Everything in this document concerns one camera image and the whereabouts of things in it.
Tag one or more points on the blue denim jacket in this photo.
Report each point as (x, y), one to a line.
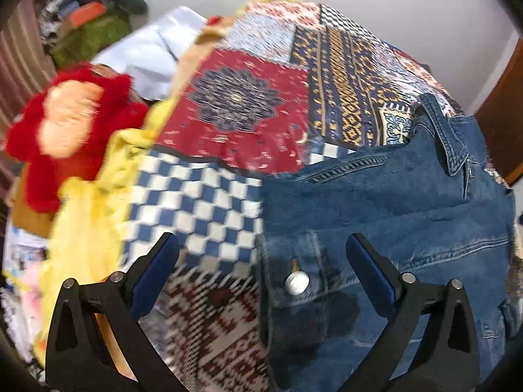
(388, 196)

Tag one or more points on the light blue shirt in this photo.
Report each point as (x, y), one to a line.
(155, 49)

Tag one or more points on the green clothes pile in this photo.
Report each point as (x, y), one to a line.
(92, 39)

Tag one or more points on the patchwork printed blanket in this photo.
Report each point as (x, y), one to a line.
(245, 130)

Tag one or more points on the wooden door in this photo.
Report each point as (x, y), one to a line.
(504, 122)

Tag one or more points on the pile of papers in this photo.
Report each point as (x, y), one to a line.
(22, 277)

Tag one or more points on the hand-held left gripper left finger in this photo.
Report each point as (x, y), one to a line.
(155, 269)

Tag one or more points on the striped brown curtain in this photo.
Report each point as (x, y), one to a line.
(20, 61)

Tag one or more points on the red plush toy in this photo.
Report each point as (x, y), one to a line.
(24, 134)

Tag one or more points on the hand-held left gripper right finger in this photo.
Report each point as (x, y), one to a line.
(376, 269)

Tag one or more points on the yellow cloth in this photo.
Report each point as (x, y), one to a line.
(86, 212)

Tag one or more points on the orange box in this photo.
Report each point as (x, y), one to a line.
(86, 12)

